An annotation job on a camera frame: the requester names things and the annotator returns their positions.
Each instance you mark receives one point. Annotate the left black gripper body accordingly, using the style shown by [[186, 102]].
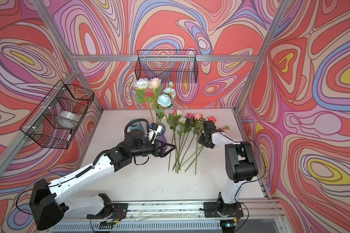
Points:
[[146, 149]]

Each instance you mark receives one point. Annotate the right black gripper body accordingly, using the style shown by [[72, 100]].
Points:
[[202, 140]]

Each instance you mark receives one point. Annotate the peach peony flower stem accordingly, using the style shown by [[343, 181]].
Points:
[[213, 119]]

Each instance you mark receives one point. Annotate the teal peony flower stem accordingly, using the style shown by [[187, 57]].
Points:
[[164, 99]]

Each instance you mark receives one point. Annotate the white blue rose stem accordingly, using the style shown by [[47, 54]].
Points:
[[140, 87]]

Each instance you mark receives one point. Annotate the purple blue glass vase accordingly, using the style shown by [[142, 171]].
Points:
[[161, 135]]

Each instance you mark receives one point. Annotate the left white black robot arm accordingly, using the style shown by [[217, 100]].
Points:
[[52, 200]]

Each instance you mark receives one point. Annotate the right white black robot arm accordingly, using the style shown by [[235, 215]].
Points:
[[241, 167]]

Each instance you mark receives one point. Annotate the teal ceramic cylinder vase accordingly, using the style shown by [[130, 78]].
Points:
[[136, 124]]

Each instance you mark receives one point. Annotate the pink rosebud spray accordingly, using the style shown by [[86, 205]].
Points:
[[189, 127]]

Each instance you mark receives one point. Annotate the small white pink rose spray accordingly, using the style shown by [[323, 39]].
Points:
[[173, 120]]

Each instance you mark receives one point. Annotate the silver tape roll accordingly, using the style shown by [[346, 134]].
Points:
[[69, 116]]

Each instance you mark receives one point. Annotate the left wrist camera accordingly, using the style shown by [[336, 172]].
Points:
[[154, 130]]

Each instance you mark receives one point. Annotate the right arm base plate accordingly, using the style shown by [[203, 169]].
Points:
[[220, 209]]

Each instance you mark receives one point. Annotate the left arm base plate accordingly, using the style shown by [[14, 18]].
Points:
[[115, 211]]

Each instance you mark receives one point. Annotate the black wire basket back wall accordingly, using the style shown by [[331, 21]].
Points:
[[177, 66]]

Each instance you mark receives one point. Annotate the black wire basket wall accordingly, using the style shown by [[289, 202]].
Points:
[[177, 66], [47, 129]]

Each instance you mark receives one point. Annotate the aluminium front rail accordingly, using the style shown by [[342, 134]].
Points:
[[190, 210]]

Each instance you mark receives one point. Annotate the black wire basket left wall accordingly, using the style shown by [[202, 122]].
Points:
[[47, 129]]

